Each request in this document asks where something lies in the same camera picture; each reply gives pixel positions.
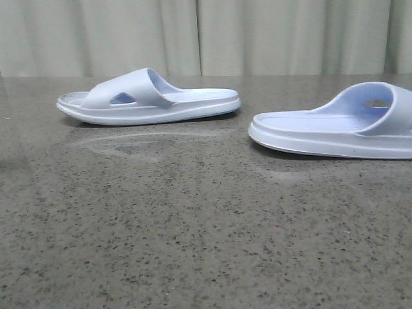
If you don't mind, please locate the light blue slipper with scuffed toe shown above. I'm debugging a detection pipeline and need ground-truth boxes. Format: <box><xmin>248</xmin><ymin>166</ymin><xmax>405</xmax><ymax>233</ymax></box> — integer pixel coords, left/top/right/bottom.
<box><xmin>57</xmin><ymin>68</ymin><xmax>241</xmax><ymax>126</ymax></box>

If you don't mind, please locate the pale grey curtain backdrop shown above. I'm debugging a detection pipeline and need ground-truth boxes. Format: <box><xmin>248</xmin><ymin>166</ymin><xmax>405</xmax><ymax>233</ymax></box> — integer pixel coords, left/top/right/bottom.
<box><xmin>1</xmin><ymin>1</ymin><xmax>411</xmax><ymax>77</ymax></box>

